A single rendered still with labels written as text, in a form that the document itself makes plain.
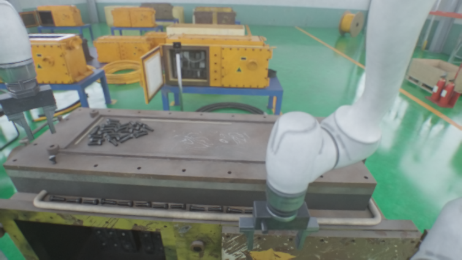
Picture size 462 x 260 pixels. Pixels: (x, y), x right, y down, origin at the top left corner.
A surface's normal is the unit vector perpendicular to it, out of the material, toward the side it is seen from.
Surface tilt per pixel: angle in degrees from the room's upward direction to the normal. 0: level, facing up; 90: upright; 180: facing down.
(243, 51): 90
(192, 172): 0
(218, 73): 90
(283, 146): 80
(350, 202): 90
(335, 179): 0
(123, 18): 90
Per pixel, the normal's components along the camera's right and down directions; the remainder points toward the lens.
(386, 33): -0.59, 0.78
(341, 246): -0.04, 0.47
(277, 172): -0.72, 0.33
